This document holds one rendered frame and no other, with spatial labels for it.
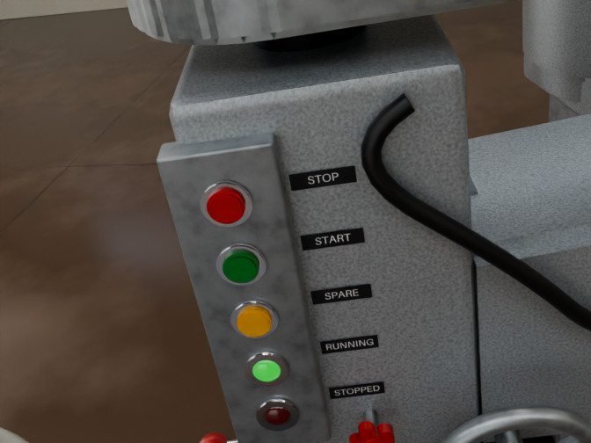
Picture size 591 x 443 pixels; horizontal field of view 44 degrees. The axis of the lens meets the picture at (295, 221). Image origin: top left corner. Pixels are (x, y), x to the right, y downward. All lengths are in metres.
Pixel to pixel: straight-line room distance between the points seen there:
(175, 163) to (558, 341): 0.35
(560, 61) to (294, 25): 0.81
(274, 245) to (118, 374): 2.22
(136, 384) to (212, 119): 2.19
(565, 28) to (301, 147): 0.77
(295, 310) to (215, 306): 0.06
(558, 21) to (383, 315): 0.73
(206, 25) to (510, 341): 0.35
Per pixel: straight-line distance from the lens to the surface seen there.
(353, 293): 0.57
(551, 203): 0.63
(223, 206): 0.50
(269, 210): 0.51
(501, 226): 0.60
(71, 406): 2.68
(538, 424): 0.61
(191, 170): 0.50
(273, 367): 0.59
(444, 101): 0.50
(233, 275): 0.53
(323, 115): 0.49
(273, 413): 0.62
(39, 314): 3.18
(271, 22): 0.47
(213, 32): 0.48
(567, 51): 1.22
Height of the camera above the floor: 1.70
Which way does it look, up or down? 31 degrees down
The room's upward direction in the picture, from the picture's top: 11 degrees counter-clockwise
